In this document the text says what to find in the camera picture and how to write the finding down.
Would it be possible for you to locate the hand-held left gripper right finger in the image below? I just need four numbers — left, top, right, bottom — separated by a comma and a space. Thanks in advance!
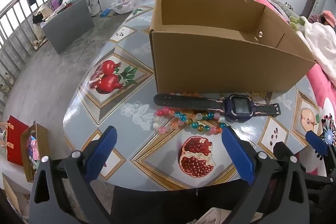
221, 126, 311, 224

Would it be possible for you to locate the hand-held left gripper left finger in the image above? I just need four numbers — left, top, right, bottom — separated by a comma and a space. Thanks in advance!
28, 126, 118, 224

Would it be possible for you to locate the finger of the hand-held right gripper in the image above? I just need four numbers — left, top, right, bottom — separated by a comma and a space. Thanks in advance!
273, 141, 307, 174
305, 130, 336, 178

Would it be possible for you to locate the dark blue smartwatch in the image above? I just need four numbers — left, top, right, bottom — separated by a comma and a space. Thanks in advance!
153, 93, 282, 123

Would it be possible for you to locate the multicolour bead bracelet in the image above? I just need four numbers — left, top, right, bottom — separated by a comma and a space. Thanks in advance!
152, 107, 227, 135

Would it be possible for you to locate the orange bead bracelet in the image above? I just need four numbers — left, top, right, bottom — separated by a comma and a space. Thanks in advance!
169, 91, 200, 97

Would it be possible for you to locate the brown cardboard box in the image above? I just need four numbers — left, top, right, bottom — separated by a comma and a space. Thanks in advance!
150, 0, 317, 94

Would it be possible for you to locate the brown paper bag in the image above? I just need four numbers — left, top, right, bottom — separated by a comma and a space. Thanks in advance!
20, 123, 50, 182

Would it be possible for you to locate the red gift bag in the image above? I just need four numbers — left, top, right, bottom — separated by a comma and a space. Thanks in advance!
0, 115, 30, 166

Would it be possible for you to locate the white fleece blanket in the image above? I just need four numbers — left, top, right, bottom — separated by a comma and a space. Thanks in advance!
299, 15, 336, 80

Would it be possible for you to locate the pink knit hat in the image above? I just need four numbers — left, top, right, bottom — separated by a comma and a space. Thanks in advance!
308, 10, 336, 26

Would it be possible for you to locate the green knitted blanket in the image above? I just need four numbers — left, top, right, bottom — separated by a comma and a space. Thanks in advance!
273, 1, 305, 30

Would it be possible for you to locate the grey cabinet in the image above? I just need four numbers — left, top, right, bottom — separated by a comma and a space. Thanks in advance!
42, 0, 95, 54

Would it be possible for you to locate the metal balcony railing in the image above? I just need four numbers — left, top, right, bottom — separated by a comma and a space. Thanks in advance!
0, 0, 57, 109

